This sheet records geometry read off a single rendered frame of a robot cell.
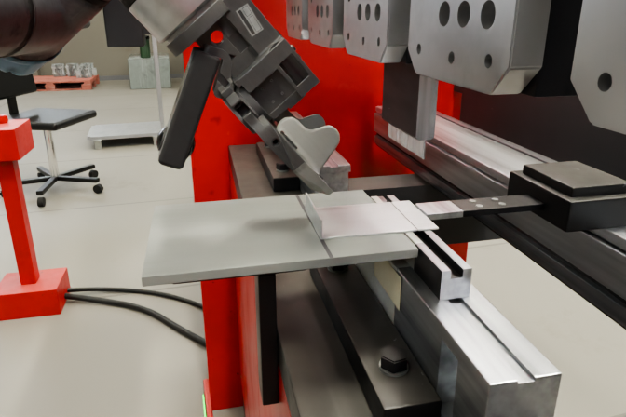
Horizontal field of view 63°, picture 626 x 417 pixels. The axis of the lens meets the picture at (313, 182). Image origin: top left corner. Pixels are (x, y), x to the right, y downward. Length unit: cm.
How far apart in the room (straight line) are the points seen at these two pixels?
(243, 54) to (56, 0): 16
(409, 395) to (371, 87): 108
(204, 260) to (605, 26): 38
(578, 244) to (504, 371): 32
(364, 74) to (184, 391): 120
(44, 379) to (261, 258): 169
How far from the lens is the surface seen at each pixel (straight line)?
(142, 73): 877
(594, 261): 70
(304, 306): 66
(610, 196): 67
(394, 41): 50
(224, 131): 140
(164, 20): 48
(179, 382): 197
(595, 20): 27
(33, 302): 248
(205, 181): 144
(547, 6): 33
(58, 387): 208
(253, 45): 50
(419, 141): 54
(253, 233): 55
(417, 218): 59
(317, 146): 51
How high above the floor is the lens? 123
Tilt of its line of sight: 19 degrees down
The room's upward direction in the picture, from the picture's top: straight up
